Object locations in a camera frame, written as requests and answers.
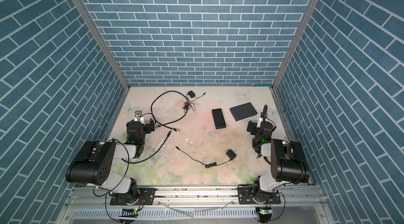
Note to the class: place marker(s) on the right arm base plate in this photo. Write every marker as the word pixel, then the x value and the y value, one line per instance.
pixel 258 195

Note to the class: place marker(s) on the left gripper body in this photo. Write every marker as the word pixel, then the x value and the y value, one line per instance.
pixel 148 126

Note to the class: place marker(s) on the black power adapter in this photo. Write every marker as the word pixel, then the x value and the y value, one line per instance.
pixel 230 154
pixel 191 98

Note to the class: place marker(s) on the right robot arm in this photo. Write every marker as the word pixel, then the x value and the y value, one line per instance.
pixel 286 159

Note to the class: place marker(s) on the flat black router box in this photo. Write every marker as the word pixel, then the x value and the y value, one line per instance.
pixel 243 111

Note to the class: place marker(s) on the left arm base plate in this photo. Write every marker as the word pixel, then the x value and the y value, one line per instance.
pixel 141 197

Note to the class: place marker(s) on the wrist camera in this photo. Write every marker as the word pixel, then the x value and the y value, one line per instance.
pixel 138 115
pixel 261 119

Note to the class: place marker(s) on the aluminium rail frame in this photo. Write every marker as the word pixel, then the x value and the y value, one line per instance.
pixel 223 204

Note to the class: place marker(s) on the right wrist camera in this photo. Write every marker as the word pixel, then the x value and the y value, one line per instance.
pixel 261 119

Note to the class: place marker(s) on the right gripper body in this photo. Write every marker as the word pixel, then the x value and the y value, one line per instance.
pixel 252 126

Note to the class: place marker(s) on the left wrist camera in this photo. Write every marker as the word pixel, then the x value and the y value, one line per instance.
pixel 138 115

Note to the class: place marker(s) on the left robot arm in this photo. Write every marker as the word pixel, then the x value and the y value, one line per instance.
pixel 92 164

